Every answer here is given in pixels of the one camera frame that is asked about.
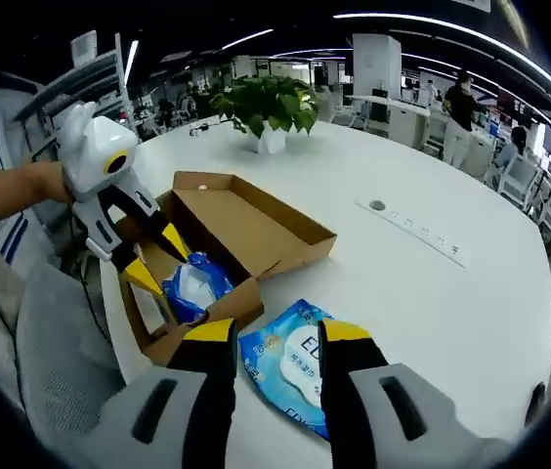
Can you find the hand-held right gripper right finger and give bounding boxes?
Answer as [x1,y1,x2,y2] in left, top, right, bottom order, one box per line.
[317,319,502,469]

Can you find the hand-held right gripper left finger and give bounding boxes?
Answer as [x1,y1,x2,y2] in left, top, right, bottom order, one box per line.
[84,316,240,469]

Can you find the blue wet wipes soft pack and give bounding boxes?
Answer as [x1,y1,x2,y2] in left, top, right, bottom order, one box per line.
[238,298,350,441]

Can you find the brown cardboard shoe box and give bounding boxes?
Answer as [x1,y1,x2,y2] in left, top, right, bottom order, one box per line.
[118,170,338,367]

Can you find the grey mesh office chair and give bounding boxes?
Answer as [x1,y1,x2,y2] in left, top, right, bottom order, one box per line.
[14,263,130,450]

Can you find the green potted plant white pot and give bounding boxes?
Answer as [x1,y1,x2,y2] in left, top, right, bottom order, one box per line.
[209,75,320,155]

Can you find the white table socket strip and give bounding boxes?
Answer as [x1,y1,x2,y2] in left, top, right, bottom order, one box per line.
[356,197,470,269]

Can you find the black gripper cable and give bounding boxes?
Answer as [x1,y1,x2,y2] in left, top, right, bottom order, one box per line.
[66,203,111,344]

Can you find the grey metal shelf frame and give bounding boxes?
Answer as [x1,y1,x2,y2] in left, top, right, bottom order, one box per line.
[14,31,135,162]

